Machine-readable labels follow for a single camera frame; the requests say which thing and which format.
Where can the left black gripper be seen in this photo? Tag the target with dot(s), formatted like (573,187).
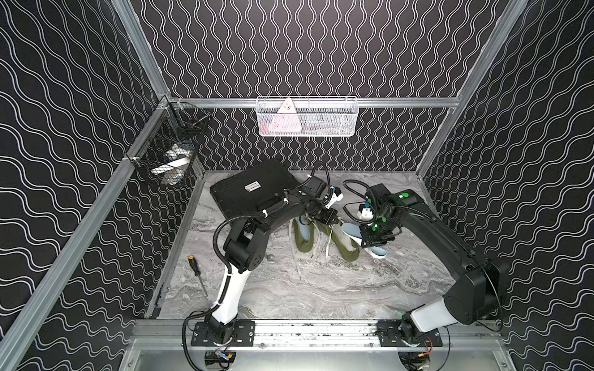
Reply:
(328,216)

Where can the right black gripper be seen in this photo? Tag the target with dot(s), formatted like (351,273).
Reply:
(368,241)

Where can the light blue insole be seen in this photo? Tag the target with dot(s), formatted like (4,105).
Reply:
(304,229)
(354,232)

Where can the green canvas shoe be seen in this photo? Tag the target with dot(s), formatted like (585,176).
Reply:
(348,249)
(303,246)

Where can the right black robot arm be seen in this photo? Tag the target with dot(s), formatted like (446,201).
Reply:
(480,282)

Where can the black plastic tool case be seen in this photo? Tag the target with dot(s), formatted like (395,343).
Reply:
(254,189)

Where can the pink triangular card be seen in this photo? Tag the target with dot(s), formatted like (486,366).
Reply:
(286,120)

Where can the black yellow screwdriver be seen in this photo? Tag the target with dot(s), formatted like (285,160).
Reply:
(197,273)

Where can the white items in black basket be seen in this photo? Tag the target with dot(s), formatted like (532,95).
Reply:
(177,160)

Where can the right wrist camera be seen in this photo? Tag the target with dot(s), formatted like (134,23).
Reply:
(367,211)

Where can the white wire wall basket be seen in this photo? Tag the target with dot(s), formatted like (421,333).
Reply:
(321,116)

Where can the black wire wall basket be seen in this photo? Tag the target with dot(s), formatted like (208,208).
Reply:
(181,123)

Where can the aluminium front rail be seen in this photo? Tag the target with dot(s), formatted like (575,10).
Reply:
(312,335)

